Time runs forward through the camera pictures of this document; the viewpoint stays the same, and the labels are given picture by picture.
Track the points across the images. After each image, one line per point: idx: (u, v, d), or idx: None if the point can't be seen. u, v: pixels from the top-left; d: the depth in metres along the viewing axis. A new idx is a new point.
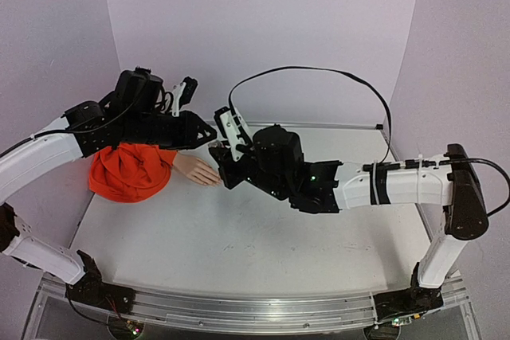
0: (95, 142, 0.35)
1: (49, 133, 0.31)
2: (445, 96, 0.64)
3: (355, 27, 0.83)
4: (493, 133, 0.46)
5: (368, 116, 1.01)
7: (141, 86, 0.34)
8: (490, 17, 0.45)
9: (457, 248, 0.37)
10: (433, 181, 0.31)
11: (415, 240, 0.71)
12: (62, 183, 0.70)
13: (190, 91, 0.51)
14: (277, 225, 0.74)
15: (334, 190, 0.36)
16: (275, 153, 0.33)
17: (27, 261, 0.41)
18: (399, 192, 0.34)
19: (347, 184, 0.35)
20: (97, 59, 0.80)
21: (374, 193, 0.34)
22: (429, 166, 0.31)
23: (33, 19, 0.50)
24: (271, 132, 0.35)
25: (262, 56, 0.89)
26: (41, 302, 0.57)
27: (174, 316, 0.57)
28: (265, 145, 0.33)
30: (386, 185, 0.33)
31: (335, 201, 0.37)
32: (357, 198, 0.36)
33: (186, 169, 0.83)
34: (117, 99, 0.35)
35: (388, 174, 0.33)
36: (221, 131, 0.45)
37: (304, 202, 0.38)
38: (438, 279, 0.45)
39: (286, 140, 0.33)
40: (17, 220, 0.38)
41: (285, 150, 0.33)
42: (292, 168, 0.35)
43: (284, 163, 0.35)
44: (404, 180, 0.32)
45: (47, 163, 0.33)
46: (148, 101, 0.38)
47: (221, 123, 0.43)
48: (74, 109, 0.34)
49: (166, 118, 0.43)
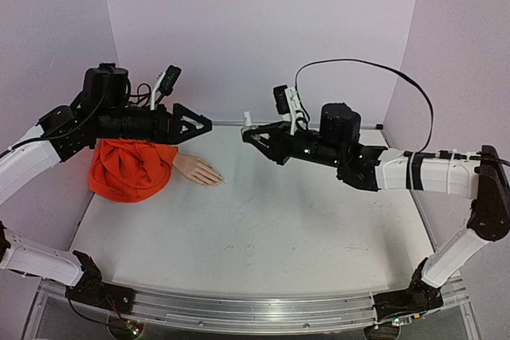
0: (71, 145, 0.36)
1: (24, 142, 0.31)
2: (444, 97, 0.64)
3: (355, 27, 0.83)
4: (493, 133, 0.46)
5: (368, 117, 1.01)
7: (106, 81, 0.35)
8: (490, 18, 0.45)
9: (471, 248, 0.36)
10: (460, 173, 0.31)
11: (414, 239, 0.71)
12: (61, 182, 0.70)
13: (169, 82, 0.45)
14: (277, 224, 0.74)
15: (375, 169, 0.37)
16: (337, 126, 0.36)
17: (25, 271, 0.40)
18: (430, 178, 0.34)
19: (388, 163, 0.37)
20: (97, 59, 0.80)
21: (409, 177, 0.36)
22: (460, 159, 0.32)
23: (33, 19, 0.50)
24: (336, 107, 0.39)
25: (262, 56, 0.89)
26: (41, 302, 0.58)
27: (174, 316, 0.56)
28: (331, 116, 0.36)
30: (421, 170, 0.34)
31: (376, 180, 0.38)
32: (397, 179, 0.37)
33: (186, 169, 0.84)
34: (85, 99, 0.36)
35: (423, 161, 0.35)
36: (280, 105, 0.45)
37: (348, 175, 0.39)
38: (441, 278, 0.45)
39: (348, 116, 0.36)
40: (7, 232, 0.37)
41: (347, 123, 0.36)
42: (348, 142, 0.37)
43: (341, 137, 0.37)
44: (436, 168, 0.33)
45: (29, 172, 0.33)
46: (115, 94, 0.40)
47: (285, 95, 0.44)
48: (48, 115, 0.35)
49: (143, 112, 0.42)
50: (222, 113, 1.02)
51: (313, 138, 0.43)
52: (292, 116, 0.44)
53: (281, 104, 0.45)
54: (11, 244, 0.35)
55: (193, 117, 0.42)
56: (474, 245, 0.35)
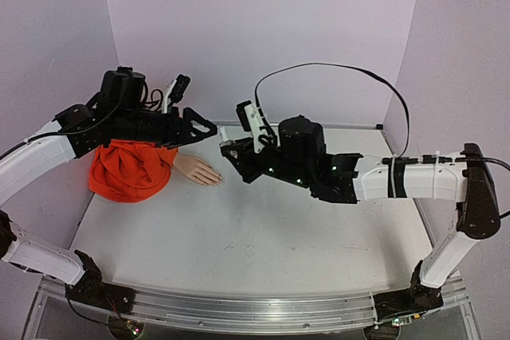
0: (87, 142, 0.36)
1: (41, 136, 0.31)
2: (444, 96, 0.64)
3: (355, 26, 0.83)
4: (492, 133, 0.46)
5: (368, 117, 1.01)
7: (125, 84, 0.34)
8: (490, 17, 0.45)
9: (464, 248, 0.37)
10: (449, 176, 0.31)
11: (413, 239, 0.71)
12: (62, 182, 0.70)
13: (179, 88, 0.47)
14: (276, 224, 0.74)
15: (353, 181, 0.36)
16: (300, 142, 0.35)
17: (27, 267, 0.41)
18: (415, 185, 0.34)
19: (366, 175, 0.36)
20: (97, 59, 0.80)
21: (391, 186, 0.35)
22: (445, 162, 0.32)
23: (33, 18, 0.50)
24: (293, 123, 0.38)
25: (262, 56, 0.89)
26: (40, 303, 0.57)
27: (174, 316, 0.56)
28: (291, 133, 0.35)
30: (404, 178, 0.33)
31: (355, 192, 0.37)
32: (378, 189, 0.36)
33: (186, 169, 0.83)
34: (103, 99, 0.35)
35: (406, 168, 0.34)
36: (243, 123, 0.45)
37: (323, 190, 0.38)
38: (440, 279, 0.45)
39: (308, 130, 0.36)
40: (14, 224, 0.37)
41: (309, 138, 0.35)
42: (314, 157, 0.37)
43: (306, 152, 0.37)
44: (421, 174, 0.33)
45: (41, 166, 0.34)
46: (132, 98, 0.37)
47: (245, 114, 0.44)
48: (64, 111, 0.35)
49: (156, 117, 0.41)
50: (222, 113, 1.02)
51: (275, 158, 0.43)
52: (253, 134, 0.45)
53: (243, 123, 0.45)
54: (17, 236, 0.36)
55: (205, 122, 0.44)
56: (465, 245, 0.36)
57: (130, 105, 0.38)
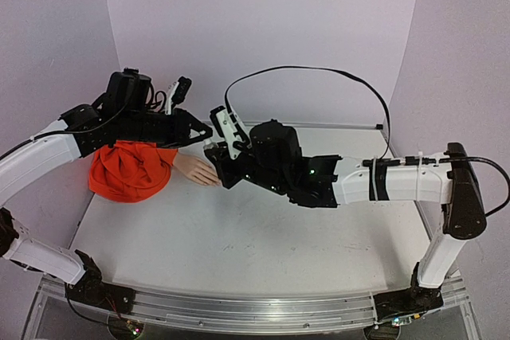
0: (92, 142, 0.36)
1: (48, 134, 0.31)
2: (445, 96, 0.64)
3: (355, 26, 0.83)
4: (492, 133, 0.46)
5: (369, 116, 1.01)
7: (131, 86, 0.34)
8: (490, 17, 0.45)
9: (455, 248, 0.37)
10: (433, 178, 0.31)
11: (414, 239, 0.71)
12: (61, 182, 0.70)
13: (182, 92, 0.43)
14: (276, 224, 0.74)
15: (332, 185, 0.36)
16: (272, 147, 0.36)
17: (27, 264, 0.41)
18: (398, 188, 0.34)
19: (346, 178, 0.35)
20: (97, 59, 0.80)
21: (374, 190, 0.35)
22: (429, 164, 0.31)
23: (33, 18, 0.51)
24: (266, 128, 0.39)
25: (261, 56, 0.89)
26: (41, 302, 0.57)
27: (174, 316, 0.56)
28: (262, 140, 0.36)
30: (386, 181, 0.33)
31: (335, 196, 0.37)
32: (359, 193, 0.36)
33: (186, 169, 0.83)
34: (110, 99, 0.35)
35: (387, 171, 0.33)
36: (217, 129, 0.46)
37: (301, 194, 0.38)
38: (438, 279, 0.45)
39: (281, 135, 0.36)
40: (15, 222, 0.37)
41: (282, 142, 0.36)
42: (289, 162, 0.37)
43: (280, 158, 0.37)
44: (405, 177, 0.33)
45: (45, 165, 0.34)
46: (139, 99, 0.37)
47: (218, 122, 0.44)
48: (70, 111, 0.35)
49: (159, 117, 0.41)
50: None
51: (251, 164, 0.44)
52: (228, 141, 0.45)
53: (217, 130, 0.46)
54: (18, 233, 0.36)
55: (202, 124, 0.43)
56: (456, 246, 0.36)
57: (135, 106, 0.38)
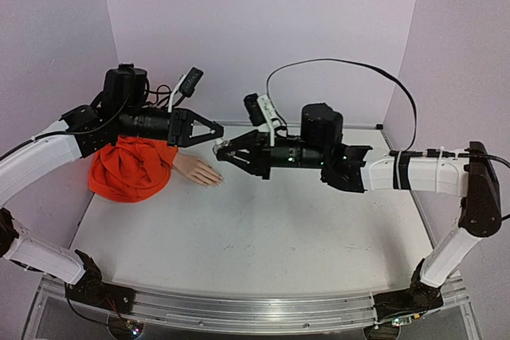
0: (94, 142, 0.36)
1: (49, 134, 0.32)
2: (444, 96, 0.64)
3: (355, 27, 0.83)
4: (492, 133, 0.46)
5: (368, 116, 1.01)
7: (127, 80, 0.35)
8: (490, 17, 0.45)
9: (464, 247, 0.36)
10: (450, 170, 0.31)
11: (414, 239, 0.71)
12: (62, 182, 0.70)
13: (190, 83, 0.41)
14: (276, 224, 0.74)
15: (360, 170, 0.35)
16: (319, 127, 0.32)
17: (27, 263, 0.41)
18: (418, 178, 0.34)
19: (373, 165, 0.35)
20: (97, 59, 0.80)
21: (396, 177, 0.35)
22: (449, 157, 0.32)
23: (33, 18, 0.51)
24: (316, 107, 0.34)
25: (261, 56, 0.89)
26: (40, 302, 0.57)
27: (174, 316, 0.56)
28: (311, 119, 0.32)
30: (408, 170, 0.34)
31: (362, 181, 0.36)
32: (385, 181, 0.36)
33: (186, 169, 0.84)
34: (107, 97, 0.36)
35: (410, 160, 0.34)
36: (255, 116, 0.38)
37: (332, 177, 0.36)
38: (440, 278, 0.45)
39: (332, 116, 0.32)
40: (15, 221, 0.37)
41: (329, 126, 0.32)
42: (331, 145, 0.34)
43: (324, 138, 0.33)
44: (425, 167, 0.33)
45: (46, 165, 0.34)
46: (135, 95, 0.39)
47: (259, 106, 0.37)
48: (71, 112, 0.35)
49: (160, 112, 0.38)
50: (222, 113, 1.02)
51: (295, 145, 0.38)
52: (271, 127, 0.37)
53: (256, 115, 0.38)
54: (18, 233, 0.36)
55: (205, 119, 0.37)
56: (465, 244, 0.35)
57: (132, 101, 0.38)
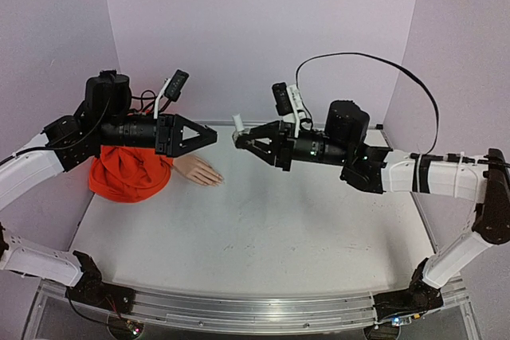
0: (76, 155, 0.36)
1: (29, 150, 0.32)
2: (444, 97, 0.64)
3: (355, 27, 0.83)
4: (492, 133, 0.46)
5: (368, 116, 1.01)
7: (107, 90, 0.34)
8: (491, 17, 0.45)
9: (472, 252, 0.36)
10: (470, 175, 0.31)
11: (414, 240, 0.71)
12: (61, 183, 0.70)
13: (175, 87, 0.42)
14: (277, 226, 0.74)
15: (382, 170, 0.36)
16: (346, 125, 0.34)
17: (24, 272, 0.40)
18: (437, 182, 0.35)
19: (394, 166, 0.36)
20: (96, 59, 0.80)
21: (416, 180, 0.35)
22: (468, 162, 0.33)
23: (33, 18, 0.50)
24: (344, 105, 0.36)
25: (261, 56, 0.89)
26: (40, 303, 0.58)
27: (174, 316, 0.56)
28: (340, 115, 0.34)
30: (428, 173, 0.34)
31: (382, 182, 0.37)
32: (404, 181, 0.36)
33: (186, 169, 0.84)
34: (88, 108, 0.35)
35: (430, 163, 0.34)
36: (282, 105, 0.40)
37: (351, 176, 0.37)
38: (442, 279, 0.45)
39: (358, 116, 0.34)
40: (6, 233, 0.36)
41: (358, 123, 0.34)
42: (356, 143, 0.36)
43: (349, 136, 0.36)
44: (445, 172, 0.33)
45: (32, 178, 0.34)
46: (117, 104, 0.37)
47: (288, 93, 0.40)
48: (52, 123, 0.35)
49: (143, 120, 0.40)
50: (222, 113, 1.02)
51: (319, 139, 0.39)
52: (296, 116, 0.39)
53: (283, 103, 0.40)
54: (9, 244, 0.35)
55: (190, 123, 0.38)
56: (476, 249, 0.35)
57: (115, 111, 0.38)
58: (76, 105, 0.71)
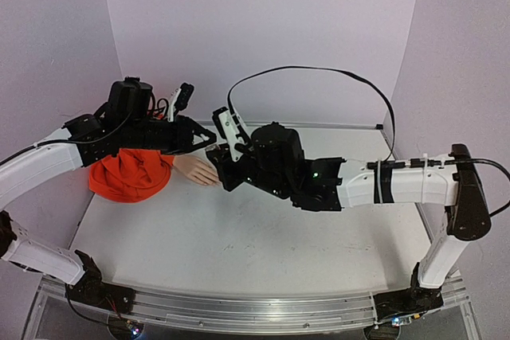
0: (96, 151, 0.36)
1: (52, 142, 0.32)
2: (445, 96, 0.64)
3: (355, 26, 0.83)
4: (492, 134, 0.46)
5: (368, 116, 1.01)
7: (133, 96, 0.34)
8: (491, 17, 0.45)
9: (457, 251, 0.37)
10: (439, 181, 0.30)
11: (413, 239, 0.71)
12: (62, 183, 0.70)
13: (184, 98, 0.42)
14: (276, 226, 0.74)
15: (337, 188, 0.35)
16: (274, 150, 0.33)
17: (26, 266, 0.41)
18: (402, 190, 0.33)
19: (351, 181, 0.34)
20: (96, 58, 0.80)
21: (378, 193, 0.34)
22: (434, 166, 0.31)
23: (33, 19, 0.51)
24: (264, 130, 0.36)
25: (262, 56, 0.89)
26: (40, 302, 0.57)
27: (174, 316, 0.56)
28: (264, 143, 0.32)
30: (391, 184, 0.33)
31: (338, 199, 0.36)
32: (363, 197, 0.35)
33: (186, 169, 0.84)
34: (112, 110, 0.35)
35: (393, 173, 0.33)
36: (219, 130, 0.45)
37: (304, 199, 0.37)
38: (439, 279, 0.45)
39: (284, 136, 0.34)
40: (13, 224, 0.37)
41: (286, 145, 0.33)
42: (292, 165, 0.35)
43: (284, 159, 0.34)
44: (409, 179, 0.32)
45: (48, 171, 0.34)
46: (139, 110, 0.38)
47: (220, 123, 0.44)
48: (74, 120, 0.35)
49: (159, 123, 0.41)
50: None
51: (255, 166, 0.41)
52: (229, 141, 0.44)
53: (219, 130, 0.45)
54: (17, 236, 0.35)
55: (205, 130, 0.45)
56: (460, 246, 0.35)
57: (139, 115, 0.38)
58: (76, 105, 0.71)
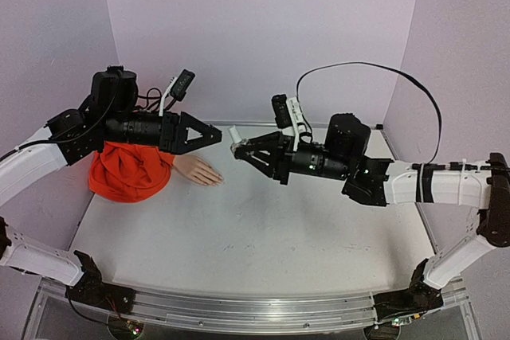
0: (78, 148, 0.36)
1: (32, 143, 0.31)
2: (444, 97, 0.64)
3: (355, 27, 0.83)
4: (491, 134, 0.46)
5: (368, 116, 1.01)
7: (115, 84, 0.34)
8: (490, 19, 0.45)
9: (475, 254, 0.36)
10: (473, 183, 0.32)
11: (414, 240, 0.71)
12: (61, 183, 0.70)
13: (182, 86, 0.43)
14: (276, 226, 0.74)
15: (384, 184, 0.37)
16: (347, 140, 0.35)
17: (25, 269, 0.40)
18: (441, 192, 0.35)
19: (396, 178, 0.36)
20: (96, 58, 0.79)
21: (419, 191, 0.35)
22: (471, 170, 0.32)
23: (33, 20, 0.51)
24: (345, 119, 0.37)
25: (261, 56, 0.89)
26: (40, 302, 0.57)
27: (174, 316, 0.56)
28: (342, 130, 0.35)
30: (431, 182, 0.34)
31: (385, 196, 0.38)
32: (408, 193, 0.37)
33: (186, 169, 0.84)
34: (94, 103, 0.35)
35: (433, 173, 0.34)
36: (280, 116, 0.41)
37: (355, 190, 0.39)
38: (443, 279, 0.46)
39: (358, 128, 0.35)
40: (11, 226, 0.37)
41: (360, 136, 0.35)
42: (358, 157, 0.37)
43: (351, 150, 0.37)
44: (447, 181, 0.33)
45: (33, 172, 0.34)
46: (123, 99, 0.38)
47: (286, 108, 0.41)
48: (56, 118, 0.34)
49: (150, 117, 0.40)
50: (222, 113, 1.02)
51: (319, 152, 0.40)
52: (295, 130, 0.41)
53: (282, 117, 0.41)
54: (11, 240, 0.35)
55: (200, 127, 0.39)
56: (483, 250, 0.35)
57: (121, 106, 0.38)
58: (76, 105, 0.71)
